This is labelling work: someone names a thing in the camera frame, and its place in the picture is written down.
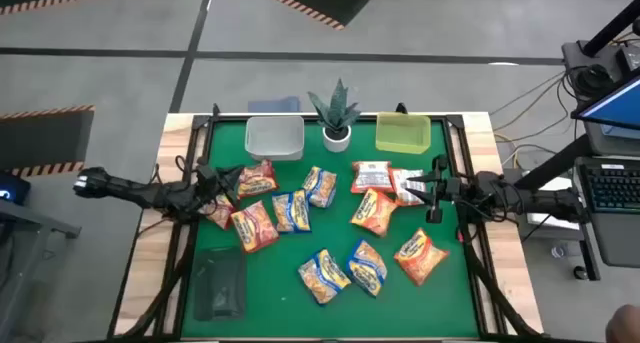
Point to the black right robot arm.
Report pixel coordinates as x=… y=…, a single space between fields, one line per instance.
x=540 y=203

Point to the grey metal desk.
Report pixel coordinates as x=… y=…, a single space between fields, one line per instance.
x=50 y=226

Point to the monitor with blue screen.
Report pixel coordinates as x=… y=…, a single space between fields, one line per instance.
x=615 y=108

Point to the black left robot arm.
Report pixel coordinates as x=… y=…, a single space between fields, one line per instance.
x=140 y=190

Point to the black device with blue light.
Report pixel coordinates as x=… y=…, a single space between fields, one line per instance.
x=15 y=188

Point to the black stand leg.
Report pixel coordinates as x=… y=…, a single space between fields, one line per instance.
x=555 y=164

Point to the red Maruchan ramen pack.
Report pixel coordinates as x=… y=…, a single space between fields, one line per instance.
x=254 y=226
x=256 y=179
x=222 y=217

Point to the grey plastic bin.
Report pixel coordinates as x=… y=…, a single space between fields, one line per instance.
x=275 y=135

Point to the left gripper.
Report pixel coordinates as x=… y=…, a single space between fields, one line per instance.
x=207 y=183

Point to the grey keyboard tray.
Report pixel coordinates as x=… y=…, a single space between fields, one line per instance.
x=622 y=243

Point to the blue Maruchan ramen pack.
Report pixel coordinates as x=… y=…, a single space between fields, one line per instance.
x=367 y=267
x=323 y=275
x=291 y=211
x=320 y=186

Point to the green felt table mat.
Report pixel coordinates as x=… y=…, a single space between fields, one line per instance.
x=280 y=313

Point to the white labelled box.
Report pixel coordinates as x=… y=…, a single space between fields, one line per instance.
x=557 y=183

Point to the small white floor object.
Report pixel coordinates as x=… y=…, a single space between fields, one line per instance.
x=559 y=251

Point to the person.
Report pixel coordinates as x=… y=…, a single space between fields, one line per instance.
x=625 y=325

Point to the black caster wheel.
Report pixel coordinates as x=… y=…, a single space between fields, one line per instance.
x=580 y=272

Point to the white-red snack packet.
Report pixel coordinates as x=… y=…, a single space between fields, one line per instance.
x=400 y=183

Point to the grey equipment box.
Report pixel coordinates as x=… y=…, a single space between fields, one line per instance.
x=575 y=53

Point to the black camera pole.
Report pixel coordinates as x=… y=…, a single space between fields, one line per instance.
x=612 y=29

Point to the yellow-green plastic bin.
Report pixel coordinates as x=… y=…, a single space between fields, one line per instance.
x=402 y=133

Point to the dark translucent plastic bin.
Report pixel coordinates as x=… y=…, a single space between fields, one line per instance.
x=220 y=283

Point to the black backlit keyboard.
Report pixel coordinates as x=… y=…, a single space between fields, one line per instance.
x=612 y=188

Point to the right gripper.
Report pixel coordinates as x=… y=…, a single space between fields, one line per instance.
x=450 y=189

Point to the artificial plant in white pot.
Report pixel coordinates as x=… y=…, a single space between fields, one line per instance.
x=336 y=139

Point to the black aluminium table frame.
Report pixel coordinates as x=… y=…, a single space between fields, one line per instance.
x=456 y=122

